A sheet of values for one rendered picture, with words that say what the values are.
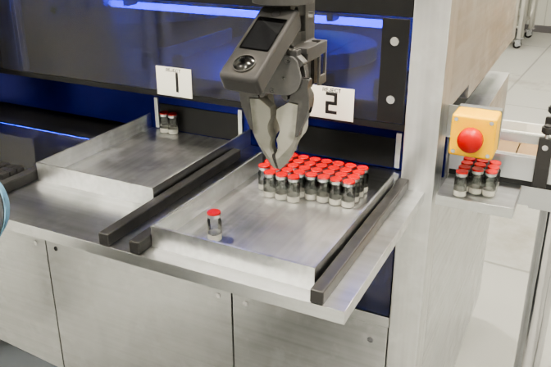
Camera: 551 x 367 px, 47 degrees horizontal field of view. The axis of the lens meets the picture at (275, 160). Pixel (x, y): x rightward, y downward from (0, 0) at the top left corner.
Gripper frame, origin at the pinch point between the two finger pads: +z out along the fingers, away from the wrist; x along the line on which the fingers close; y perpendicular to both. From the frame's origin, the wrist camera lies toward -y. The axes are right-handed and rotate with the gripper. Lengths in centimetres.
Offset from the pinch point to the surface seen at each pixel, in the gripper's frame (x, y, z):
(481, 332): -15, 128, 106
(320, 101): 9.9, 38.3, 3.9
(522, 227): -18, 216, 106
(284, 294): -1.9, -1.4, 17.8
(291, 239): 3.3, 12.0, 17.6
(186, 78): 39, 38, 3
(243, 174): 20.2, 28.0, 16.2
